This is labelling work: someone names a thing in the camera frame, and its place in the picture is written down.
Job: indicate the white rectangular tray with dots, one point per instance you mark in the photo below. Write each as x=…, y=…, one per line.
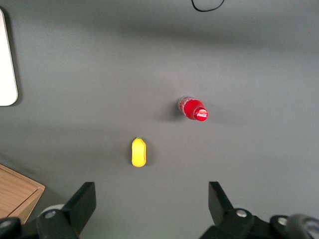
x=6, y=69

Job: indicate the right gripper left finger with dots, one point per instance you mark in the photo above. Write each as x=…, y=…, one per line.
x=77, y=211

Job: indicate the yellow lemon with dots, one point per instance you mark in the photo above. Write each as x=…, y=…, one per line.
x=139, y=153

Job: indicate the red cola bottle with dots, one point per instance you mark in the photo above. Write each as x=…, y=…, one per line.
x=193, y=109

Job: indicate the wooden drawer cabinet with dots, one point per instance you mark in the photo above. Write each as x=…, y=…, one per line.
x=15, y=191

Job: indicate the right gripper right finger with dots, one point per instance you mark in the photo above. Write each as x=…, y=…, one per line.
x=224, y=216

